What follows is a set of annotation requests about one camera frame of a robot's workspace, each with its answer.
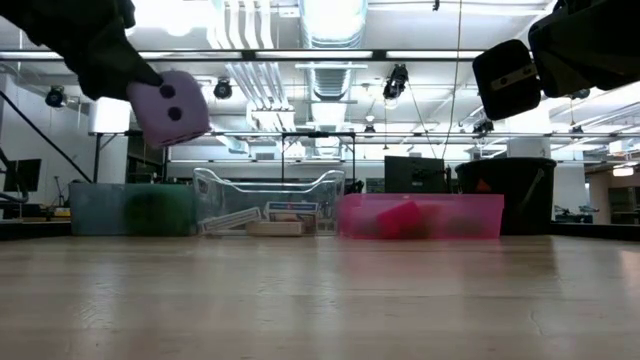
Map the blue card pack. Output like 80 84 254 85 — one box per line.
263 200 321 217

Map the silver ventilation duct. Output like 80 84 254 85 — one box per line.
298 0 369 101

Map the purple foam die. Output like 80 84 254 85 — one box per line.
125 69 211 149

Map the green foam die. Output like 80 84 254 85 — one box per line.
123 185 196 236

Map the thin hanging cable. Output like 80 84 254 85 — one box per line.
442 0 464 161

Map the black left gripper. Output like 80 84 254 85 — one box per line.
0 0 165 102

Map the black background rack frame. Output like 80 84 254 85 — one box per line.
89 129 640 185

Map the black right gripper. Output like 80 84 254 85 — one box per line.
471 0 640 122

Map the black bucket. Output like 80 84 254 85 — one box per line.
454 157 558 236

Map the white square panel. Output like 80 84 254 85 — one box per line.
88 97 132 135

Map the black computer monitor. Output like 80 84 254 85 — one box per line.
383 155 446 195
3 158 43 194

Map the white card box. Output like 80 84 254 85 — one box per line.
198 206 263 235

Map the red toy block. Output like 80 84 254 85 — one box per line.
375 200 426 240

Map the pink plastic bin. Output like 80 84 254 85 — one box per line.
338 193 505 240

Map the grey translucent plastic bin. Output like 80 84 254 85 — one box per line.
68 181 197 237

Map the clear plastic bin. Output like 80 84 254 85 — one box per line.
192 167 346 237

